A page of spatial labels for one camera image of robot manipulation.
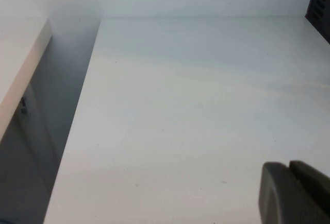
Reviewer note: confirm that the black perforated book stand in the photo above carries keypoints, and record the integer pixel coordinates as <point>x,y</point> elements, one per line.
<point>319,5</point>

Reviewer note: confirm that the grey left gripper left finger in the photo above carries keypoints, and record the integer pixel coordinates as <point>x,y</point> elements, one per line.
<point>276,198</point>

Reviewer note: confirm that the white side cabinet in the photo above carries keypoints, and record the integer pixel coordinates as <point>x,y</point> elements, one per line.
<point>18,61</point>

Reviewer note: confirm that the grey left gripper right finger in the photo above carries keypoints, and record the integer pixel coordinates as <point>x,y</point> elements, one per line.
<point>313,180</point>

